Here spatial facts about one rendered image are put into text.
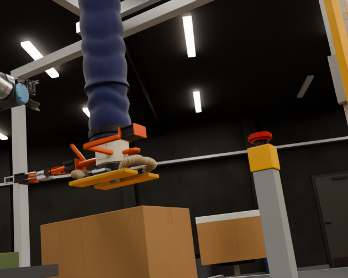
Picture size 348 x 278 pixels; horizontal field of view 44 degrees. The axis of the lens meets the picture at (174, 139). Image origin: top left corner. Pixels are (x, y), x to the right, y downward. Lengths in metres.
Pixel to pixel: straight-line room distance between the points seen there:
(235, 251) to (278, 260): 2.57
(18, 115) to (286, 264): 4.73
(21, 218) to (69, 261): 3.30
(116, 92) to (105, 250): 0.77
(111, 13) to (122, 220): 1.11
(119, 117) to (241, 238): 1.98
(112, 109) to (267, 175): 1.11
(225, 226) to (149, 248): 2.02
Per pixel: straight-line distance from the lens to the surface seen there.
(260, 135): 1.24
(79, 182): 2.11
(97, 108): 2.17
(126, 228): 1.85
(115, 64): 2.24
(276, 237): 1.21
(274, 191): 1.22
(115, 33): 2.35
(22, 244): 5.31
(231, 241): 3.78
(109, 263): 1.91
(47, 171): 2.41
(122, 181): 2.19
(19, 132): 5.54
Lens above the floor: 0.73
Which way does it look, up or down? 15 degrees up
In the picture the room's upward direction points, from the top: 7 degrees counter-clockwise
